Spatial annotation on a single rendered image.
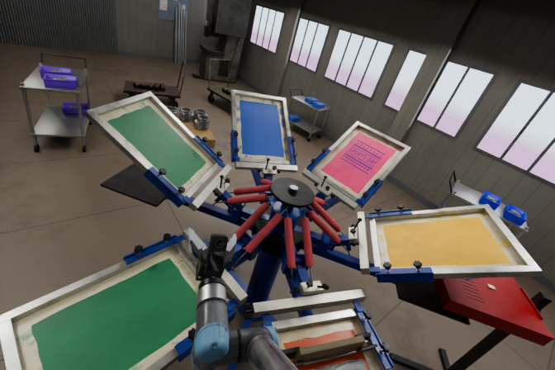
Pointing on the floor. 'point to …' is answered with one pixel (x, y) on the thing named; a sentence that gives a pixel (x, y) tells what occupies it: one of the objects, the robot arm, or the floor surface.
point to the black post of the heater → (473, 347)
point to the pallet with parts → (195, 122)
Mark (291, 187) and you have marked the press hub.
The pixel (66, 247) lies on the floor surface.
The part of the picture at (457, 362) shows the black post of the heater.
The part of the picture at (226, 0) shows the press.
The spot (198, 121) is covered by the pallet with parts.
